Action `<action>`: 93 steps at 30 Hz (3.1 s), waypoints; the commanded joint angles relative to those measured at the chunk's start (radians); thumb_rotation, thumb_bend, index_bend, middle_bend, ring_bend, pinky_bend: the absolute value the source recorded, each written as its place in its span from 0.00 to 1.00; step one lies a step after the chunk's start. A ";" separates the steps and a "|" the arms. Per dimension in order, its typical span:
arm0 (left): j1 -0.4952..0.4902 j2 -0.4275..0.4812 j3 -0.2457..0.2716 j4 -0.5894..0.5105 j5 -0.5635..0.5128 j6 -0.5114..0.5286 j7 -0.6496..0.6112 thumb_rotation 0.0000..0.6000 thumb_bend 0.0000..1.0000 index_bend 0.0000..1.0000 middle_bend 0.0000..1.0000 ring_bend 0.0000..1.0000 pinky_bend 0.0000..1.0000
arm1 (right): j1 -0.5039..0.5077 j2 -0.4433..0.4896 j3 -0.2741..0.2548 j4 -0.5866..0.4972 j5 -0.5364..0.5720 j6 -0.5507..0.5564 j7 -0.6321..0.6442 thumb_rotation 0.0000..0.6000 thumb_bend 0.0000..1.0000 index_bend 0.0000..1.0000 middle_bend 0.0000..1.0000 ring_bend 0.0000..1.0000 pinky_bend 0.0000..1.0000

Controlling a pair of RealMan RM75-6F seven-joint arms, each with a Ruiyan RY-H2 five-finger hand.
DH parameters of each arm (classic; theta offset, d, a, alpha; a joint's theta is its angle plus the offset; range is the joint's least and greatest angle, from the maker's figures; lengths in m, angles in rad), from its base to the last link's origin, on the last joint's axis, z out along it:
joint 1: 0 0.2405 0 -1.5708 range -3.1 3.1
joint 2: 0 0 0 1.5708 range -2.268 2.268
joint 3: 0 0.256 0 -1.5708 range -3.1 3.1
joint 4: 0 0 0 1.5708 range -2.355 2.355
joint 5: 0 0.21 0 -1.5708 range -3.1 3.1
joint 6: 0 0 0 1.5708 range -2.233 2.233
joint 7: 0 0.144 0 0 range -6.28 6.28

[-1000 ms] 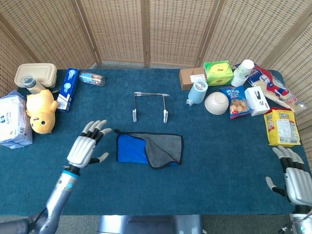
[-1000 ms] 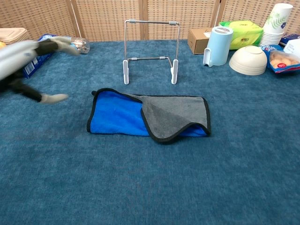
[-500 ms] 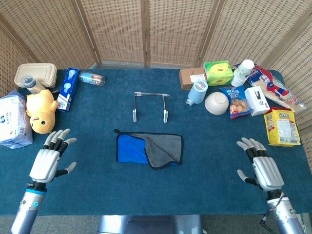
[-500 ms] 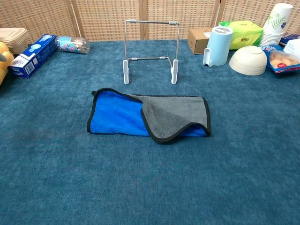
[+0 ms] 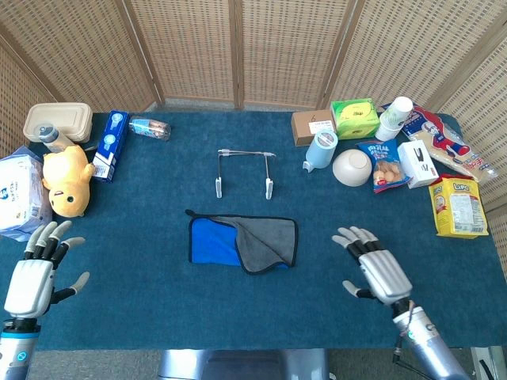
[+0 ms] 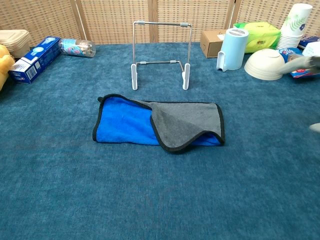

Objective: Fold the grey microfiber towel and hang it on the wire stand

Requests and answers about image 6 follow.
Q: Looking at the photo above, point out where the grey and blue towel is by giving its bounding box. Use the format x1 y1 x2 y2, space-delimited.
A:
92 93 226 155

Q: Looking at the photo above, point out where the yellow plush toy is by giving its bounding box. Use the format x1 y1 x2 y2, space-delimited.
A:
0 44 16 91

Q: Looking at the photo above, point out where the blue cookie snack bag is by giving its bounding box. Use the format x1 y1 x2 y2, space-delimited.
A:
278 47 320 79

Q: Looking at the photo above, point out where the beige lunch box stack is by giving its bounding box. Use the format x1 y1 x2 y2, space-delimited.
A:
0 29 32 59

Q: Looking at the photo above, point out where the stack of paper cups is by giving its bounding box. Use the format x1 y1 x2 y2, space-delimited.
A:
275 3 314 51

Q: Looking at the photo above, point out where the white stapler box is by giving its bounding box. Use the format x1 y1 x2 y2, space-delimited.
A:
301 41 320 58

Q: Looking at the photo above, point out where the blue toothpaste box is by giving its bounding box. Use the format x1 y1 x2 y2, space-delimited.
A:
8 36 62 85

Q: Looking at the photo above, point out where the metal rack with white feet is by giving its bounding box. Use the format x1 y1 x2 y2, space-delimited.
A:
130 19 193 91

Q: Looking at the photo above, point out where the green tissue pack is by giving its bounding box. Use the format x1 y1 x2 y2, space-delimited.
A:
233 21 282 54

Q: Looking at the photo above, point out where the light blue cylindrical cup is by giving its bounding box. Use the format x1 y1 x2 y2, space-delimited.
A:
216 27 250 73

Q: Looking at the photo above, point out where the wicker folding screen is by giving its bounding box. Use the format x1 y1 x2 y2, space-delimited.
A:
0 0 320 48

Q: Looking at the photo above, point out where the teal table carpet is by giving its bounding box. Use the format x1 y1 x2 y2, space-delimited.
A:
0 42 320 240

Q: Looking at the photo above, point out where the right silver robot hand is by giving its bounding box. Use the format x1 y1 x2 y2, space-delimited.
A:
281 55 320 133

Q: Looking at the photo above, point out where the brown cardboard box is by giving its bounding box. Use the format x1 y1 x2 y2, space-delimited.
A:
199 29 228 59

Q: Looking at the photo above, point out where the cream bowl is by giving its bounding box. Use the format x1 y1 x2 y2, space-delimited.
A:
243 48 286 81

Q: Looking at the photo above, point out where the clear bottle with blue label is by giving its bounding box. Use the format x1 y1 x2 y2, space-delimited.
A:
58 38 97 58

